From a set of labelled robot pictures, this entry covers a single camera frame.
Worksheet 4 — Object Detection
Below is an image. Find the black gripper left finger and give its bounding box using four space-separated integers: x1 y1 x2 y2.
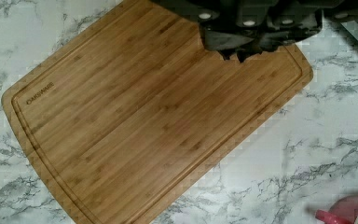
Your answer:
199 25 255 61

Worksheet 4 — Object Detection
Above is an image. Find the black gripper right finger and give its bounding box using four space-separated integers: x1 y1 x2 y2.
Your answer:
236 25 322 63

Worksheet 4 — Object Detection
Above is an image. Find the bamboo cutting board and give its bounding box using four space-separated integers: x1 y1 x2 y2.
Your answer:
2 0 313 224

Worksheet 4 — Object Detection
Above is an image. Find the pink mug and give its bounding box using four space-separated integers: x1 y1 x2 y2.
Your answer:
315 196 358 224

